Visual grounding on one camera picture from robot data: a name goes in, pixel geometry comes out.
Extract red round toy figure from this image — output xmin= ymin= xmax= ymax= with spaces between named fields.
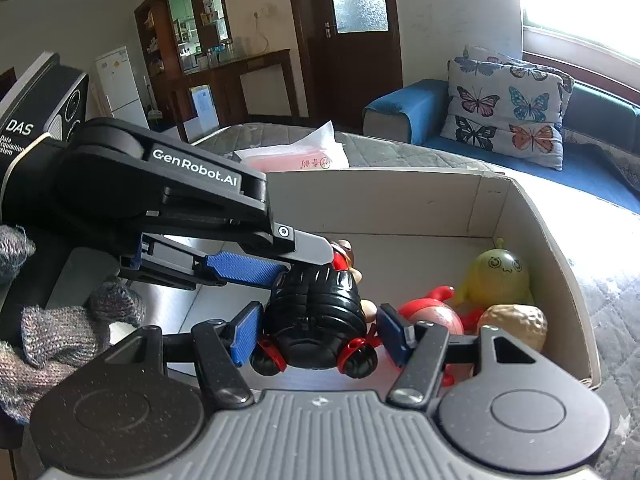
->
xmin=398 ymin=286 xmax=485 ymax=388

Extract black-haired doll figure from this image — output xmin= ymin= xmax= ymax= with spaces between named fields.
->
xmin=250 ymin=240 xmax=381 ymax=379

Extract orange peanut-shaped toy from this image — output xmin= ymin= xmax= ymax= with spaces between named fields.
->
xmin=477 ymin=304 xmax=548 ymax=352

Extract grey knitted gloved hand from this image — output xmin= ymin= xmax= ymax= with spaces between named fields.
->
xmin=1 ymin=226 xmax=145 ymax=425

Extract pink tissue pack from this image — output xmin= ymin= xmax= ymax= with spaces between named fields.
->
xmin=234 ymin=122 xmax=349 ymax=174

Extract green pear toy figure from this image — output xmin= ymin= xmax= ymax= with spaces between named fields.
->
xmin=451 ymin=237 xmax=535 ymax=309

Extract grey cardboard storage box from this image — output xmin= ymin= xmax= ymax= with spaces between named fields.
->
xmin=119 ymin=167 xmax=602 ymax=391

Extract white refrigerator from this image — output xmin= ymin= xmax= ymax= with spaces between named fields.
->
xmin=94 ymin=47 xmax=149 ymax=128

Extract blue sofa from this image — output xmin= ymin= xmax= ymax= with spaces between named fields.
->
xmin=363 ymin=79 xmax=639 ymax=212

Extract dark wooden cabinet shelf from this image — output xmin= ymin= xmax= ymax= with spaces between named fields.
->
xmin=134 ymin=0 xmax=300 ymax=142

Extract dark wooden door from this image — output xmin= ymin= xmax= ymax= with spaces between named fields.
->
xmin=291 ymin=0 xmax=402 ymax=133

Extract butterfly print cushion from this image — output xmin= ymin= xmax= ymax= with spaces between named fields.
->
xmin=442 ymin=47 xmax=574 ymax=171

